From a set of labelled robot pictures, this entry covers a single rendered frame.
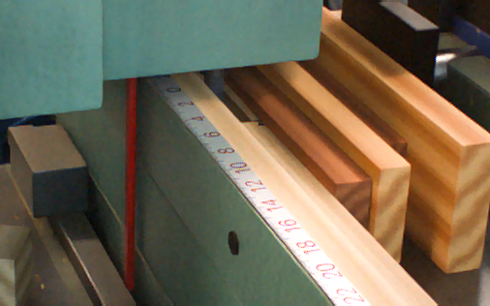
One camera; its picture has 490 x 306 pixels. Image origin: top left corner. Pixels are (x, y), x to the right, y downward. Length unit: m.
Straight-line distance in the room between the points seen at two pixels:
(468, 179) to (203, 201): 0.13
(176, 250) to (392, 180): 0.13
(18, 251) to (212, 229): 0.17
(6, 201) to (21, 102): 0.29
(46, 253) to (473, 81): 0.30
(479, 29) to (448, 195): 0.16
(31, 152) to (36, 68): 0.25
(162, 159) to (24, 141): 0.21
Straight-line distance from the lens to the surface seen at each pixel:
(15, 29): 0.64
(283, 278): 0.57
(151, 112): 0.73
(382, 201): 0.65
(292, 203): 0.61
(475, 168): 0.65
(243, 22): 0.71
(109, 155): 0.82
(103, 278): 0.81
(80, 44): 0.65
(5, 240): 0.80
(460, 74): 0.76
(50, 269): 0.85
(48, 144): 0.90
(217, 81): 0.76
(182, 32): 0.70
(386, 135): 0.69
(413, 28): 0.71
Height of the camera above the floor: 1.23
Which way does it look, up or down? 26 degrees down
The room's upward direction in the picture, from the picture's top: 2 degrees clockwise
